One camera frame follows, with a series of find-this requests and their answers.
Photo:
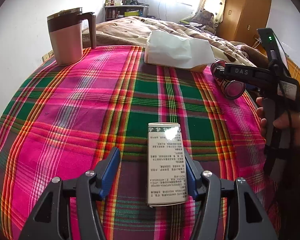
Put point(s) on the right hand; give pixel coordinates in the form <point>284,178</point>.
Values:
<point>281,123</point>

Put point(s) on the wooden wardrobe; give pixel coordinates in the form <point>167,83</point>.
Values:
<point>242,18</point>

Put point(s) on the cluttered wall shelf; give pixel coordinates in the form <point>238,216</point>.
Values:
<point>115,9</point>

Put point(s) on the red drink can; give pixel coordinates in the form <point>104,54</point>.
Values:
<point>232,89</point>

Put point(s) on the green cream small box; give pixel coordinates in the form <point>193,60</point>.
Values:
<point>166,173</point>

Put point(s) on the brown patterned blanket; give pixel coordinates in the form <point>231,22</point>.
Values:
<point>135,30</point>

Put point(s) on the pink brown travel mug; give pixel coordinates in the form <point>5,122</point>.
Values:
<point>65,32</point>

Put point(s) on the white tissue pack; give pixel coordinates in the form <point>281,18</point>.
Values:
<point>164,49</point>

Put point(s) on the brown teddy bear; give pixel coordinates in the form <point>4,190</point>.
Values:
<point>206,20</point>

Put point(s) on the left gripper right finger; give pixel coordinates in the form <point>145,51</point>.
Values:
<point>245,218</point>

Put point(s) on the pink plaid bed cloth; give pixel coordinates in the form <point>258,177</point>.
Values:
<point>63,120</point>

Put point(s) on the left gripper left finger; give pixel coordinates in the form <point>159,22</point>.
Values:
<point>50,217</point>

